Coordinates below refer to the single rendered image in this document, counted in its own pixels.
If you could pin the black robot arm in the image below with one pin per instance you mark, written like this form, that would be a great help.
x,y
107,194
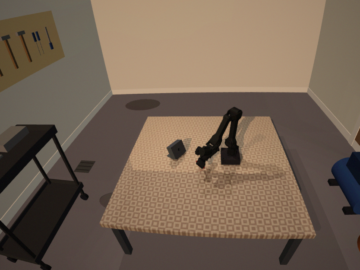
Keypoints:
x,y
216,139

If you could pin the dark grey square panel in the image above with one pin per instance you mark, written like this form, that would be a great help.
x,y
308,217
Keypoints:
x,y
176,149

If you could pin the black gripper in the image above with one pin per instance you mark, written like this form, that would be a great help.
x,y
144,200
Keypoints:
x,y
201,161

